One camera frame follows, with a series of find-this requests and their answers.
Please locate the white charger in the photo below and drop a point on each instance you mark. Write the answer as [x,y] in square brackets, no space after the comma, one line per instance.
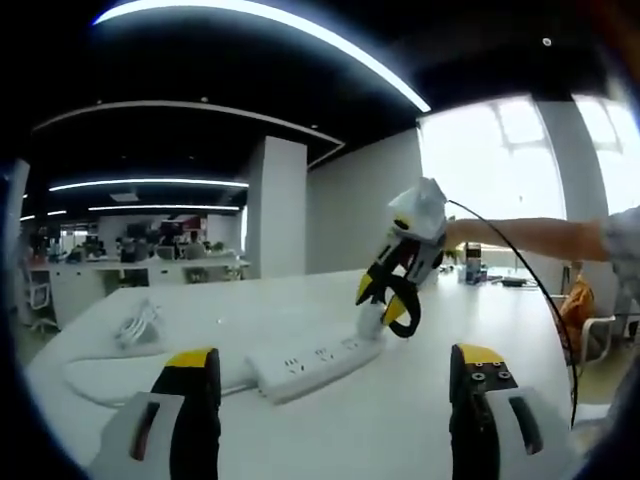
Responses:
[369,322]

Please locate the row of white office desks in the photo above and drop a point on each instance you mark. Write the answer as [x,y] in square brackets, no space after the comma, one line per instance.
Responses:
[125,272]

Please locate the dark bottle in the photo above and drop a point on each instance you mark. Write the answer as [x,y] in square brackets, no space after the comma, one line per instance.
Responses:
[473,262]

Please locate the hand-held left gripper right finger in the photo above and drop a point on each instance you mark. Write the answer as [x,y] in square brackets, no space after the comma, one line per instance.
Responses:
[472,425]

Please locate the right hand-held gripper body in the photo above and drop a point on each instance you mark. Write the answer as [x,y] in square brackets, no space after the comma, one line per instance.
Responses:
[420,220]

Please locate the long curved ceiling light strip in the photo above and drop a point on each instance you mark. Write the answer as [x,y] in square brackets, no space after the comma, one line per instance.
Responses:
[310,22]

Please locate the straight ceiling light strip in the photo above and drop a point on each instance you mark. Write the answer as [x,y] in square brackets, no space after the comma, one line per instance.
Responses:
[170,207]
[150,183]

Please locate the orange bag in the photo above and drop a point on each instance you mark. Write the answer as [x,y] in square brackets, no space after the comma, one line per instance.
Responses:
[575,310]

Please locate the white power strip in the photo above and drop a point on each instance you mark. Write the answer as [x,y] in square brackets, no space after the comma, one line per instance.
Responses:
[310,367]

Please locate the white office swivel chair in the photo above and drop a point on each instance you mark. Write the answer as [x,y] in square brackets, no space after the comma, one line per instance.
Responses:
[41,297]

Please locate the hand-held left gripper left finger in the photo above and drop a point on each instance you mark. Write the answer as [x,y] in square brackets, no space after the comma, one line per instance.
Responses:
[195,425]

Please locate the white desk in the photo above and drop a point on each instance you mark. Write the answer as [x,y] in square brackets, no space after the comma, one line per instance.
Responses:
[320,415]

